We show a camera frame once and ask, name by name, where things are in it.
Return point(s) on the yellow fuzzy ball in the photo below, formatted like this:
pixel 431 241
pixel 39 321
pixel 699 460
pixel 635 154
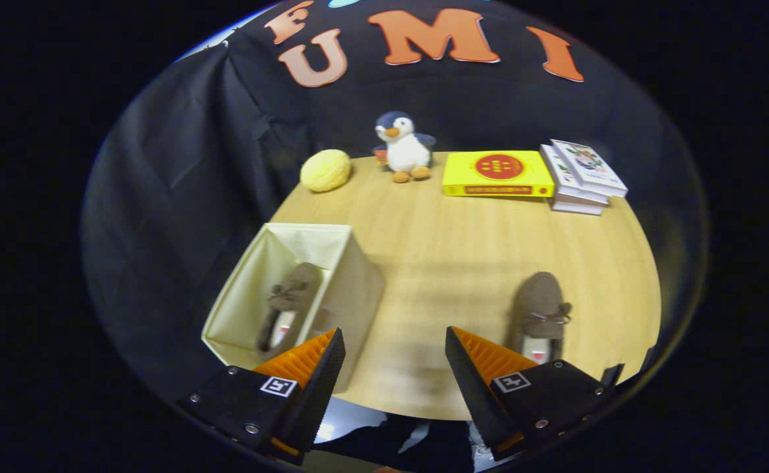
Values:
pixel 325 171

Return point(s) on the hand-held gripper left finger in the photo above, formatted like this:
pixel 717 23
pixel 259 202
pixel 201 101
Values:
pixel 319 387

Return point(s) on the penguin plush toy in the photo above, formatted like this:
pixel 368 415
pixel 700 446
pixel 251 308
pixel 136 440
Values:
pixel 407 151

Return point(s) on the yellow book with red circle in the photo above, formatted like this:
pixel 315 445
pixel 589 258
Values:
pixel 497 172

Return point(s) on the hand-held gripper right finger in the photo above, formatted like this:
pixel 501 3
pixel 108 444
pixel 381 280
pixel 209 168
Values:
pixel 473 387

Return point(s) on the cream fabric storage box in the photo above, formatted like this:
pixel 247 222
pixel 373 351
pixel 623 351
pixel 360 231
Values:
pixel 355 289

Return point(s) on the person's dark clothing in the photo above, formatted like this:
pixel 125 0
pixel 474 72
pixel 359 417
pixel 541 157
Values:
pixel 391 447

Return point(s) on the illustrated white book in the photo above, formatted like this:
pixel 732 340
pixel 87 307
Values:
pixel 588 167

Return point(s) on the brown shoe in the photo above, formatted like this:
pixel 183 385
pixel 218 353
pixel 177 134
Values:
pixel 292 295
pixel 539 305

